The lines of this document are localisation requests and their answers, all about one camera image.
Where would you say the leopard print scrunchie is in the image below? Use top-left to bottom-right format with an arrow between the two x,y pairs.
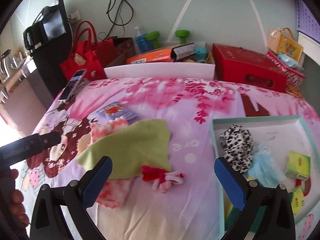
219,124 -> 253,173

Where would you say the small green tissue pack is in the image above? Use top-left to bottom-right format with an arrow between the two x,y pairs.
285,151 -> 311,181

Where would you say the green yellow sponge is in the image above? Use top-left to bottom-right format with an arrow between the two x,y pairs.
223,177 -> 258,233

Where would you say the person's left hand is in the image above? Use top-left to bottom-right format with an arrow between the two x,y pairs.
1,168 -> 29,231

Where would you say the blue face mask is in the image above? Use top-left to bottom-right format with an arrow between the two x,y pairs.
246,144 -> 286,187

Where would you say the pink white fluffy towel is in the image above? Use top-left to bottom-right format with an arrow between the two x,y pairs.
88,117 -> 135,209

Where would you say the pink floral bedsheet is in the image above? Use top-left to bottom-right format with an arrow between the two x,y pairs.
18,77 -> 319,239

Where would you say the white tray with teal rim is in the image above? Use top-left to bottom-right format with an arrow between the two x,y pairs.
210,115 -> 319,239

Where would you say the smartphone on stand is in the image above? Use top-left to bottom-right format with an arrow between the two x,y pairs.
58,69 -> 88,103

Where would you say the red tape roll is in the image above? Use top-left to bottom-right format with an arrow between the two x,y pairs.
295,177 -> 311,196

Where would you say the cartoon card packet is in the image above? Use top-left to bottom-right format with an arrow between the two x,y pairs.
96,102 -> 138,122

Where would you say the green cloth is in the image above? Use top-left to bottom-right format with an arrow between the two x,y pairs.
76,119 -> 171,179

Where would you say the silver kettle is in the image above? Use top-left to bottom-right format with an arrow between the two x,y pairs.
1,49 -> 18,81

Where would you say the red felt handbag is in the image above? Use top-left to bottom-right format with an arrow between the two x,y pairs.
60,21 -> 118,81

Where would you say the black monitor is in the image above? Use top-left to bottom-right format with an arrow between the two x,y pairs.
23,0 -> 71,52

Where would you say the dark red paper bag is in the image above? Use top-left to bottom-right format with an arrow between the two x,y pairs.
106,37 -> 136,67

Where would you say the red white patterned box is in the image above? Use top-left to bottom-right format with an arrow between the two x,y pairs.
266,51 -> 305,99

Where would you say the large red gift box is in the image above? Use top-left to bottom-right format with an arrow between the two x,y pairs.
212,44 -> 287,93

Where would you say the blue water bottle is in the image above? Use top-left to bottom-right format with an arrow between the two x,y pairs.
135,25 -> 153,53

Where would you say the wet wipes pack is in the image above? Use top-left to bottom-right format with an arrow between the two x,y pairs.
277,53 -> 304,72

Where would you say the orange cardboard box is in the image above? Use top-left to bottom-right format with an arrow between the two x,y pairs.
125,47 -> 176,64

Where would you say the teal toy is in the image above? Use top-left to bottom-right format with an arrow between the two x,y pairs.
194,47 -> 208,63

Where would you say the yellow children gift box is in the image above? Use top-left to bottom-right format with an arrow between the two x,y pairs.
267,27 -> 303,61

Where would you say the white desk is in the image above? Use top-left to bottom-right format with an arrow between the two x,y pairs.
298,31 -> 319,61

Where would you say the red pink hair tie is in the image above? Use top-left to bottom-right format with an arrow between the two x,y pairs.
141,165 -> 186,194

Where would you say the black wall cable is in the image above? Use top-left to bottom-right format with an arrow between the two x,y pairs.
97,0 -> 135,42

